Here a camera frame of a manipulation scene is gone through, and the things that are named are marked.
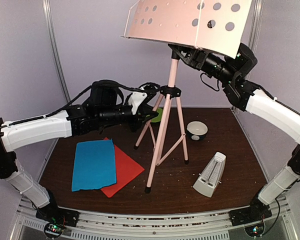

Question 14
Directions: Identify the left aluminium post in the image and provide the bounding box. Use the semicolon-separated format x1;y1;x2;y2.
41;0;75;113

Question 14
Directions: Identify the blue paper sheet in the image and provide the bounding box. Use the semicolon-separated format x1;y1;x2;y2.
71;139;117;192

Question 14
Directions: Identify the red paper sheet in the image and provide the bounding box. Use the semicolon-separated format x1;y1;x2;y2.
101;145;145;198

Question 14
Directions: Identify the green plate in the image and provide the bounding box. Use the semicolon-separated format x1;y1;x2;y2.
151;107;163;124

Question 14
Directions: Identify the pink music stand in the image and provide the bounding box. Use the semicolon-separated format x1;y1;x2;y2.
123;0;252;193

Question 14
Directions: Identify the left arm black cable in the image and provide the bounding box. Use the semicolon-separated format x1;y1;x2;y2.
0;82;160;137

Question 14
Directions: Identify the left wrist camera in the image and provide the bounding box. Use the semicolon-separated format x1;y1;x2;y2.
125;82;161;115

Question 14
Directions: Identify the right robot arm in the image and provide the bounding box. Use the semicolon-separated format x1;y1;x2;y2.
168;43;300;226

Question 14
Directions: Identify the white metronome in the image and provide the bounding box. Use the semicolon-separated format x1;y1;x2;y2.
192;152;226;198

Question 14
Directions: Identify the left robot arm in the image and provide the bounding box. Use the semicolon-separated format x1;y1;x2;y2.
0;79;161;228

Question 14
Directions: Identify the right aluminium post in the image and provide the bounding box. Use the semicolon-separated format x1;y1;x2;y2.
231;0;263;113

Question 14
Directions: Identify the dark bowl white inside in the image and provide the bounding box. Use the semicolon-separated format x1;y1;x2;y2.
186;121;208;141

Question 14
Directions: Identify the aluminium post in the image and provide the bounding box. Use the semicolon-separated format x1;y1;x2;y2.
41;0;75;113
231;0;263;113

